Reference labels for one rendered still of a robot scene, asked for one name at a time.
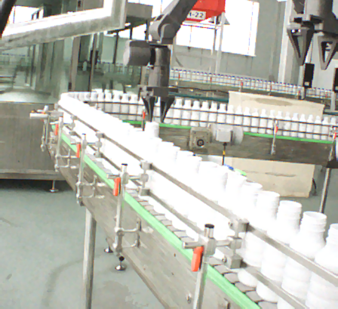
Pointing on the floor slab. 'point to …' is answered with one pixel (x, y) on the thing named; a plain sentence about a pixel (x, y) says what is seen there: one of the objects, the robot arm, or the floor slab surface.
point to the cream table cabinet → (286, 173)
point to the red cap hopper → (203, 11)
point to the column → (287, 47)
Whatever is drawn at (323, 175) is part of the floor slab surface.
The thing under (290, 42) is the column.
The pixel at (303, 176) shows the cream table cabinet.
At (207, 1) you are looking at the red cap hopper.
